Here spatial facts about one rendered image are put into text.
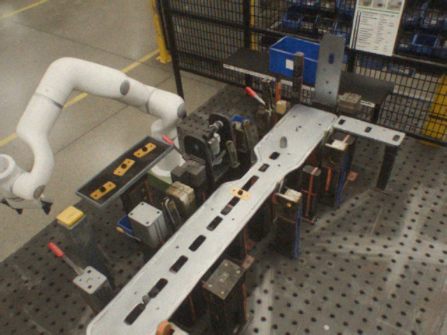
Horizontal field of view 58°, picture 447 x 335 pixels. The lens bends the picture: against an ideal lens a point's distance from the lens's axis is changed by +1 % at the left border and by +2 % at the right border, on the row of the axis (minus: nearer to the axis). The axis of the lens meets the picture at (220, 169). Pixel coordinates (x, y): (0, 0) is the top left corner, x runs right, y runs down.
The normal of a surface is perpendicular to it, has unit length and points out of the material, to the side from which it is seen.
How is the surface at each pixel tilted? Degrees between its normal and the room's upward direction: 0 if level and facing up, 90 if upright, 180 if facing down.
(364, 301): 0
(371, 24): 90
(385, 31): 90
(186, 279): 0
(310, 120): 0
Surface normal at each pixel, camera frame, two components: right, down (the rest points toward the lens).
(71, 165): -0.07, -0.74
